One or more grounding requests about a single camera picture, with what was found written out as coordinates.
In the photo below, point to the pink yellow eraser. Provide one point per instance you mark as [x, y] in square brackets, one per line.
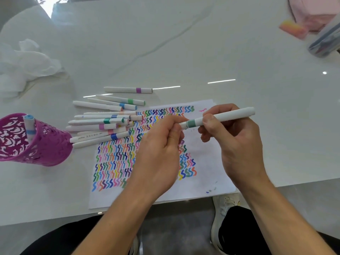
[293, 28]

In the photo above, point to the crumpled white tissue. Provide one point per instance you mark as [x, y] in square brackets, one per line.
[24, 66]

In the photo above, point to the person's left thumb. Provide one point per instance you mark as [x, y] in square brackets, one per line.
[176, 136]

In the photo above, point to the person's black trouser leg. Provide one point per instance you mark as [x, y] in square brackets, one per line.
[61, 240]
[239, 231]

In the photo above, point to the pile of white markers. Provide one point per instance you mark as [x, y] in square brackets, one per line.
[98, 120]

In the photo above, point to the person's right hand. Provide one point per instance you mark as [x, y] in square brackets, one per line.
[239, 146]

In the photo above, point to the paper sheet with colourful squiggles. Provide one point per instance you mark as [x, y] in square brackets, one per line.
[204, 167]

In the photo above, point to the pink bag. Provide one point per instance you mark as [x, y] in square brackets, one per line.
[310, 11]

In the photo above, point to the person's white left shoe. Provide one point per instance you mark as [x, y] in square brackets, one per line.
[135, 246]

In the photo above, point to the blue band white marker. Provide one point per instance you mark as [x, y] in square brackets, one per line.
[29, 127]

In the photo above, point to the person's right thumb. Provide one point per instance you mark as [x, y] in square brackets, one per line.
[211, 122]

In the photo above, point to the clear plastic pencil case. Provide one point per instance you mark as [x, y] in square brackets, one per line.
[326, 41]

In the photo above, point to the magenta perforated pen holder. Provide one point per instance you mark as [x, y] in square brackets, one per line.
[45, 146]

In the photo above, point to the person's black right trouser leg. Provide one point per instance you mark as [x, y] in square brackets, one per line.
[239, 231]

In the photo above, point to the person's left forearm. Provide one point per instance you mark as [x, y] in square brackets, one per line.
[119, 223]

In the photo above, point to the person's white shoe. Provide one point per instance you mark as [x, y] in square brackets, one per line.
[135, 246]
[223, 209]

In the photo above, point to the person's white right shoe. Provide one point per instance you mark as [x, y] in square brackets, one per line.
[223, 209]

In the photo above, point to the green band white marker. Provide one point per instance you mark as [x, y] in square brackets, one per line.
[231, 114]

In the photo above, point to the person's left hand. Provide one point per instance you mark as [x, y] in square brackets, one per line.
[156, 159]

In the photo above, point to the person's right forearm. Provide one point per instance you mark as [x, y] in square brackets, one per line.
[279, 220]

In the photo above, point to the person's black left trouser leg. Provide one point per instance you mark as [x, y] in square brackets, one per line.
[61, 240]

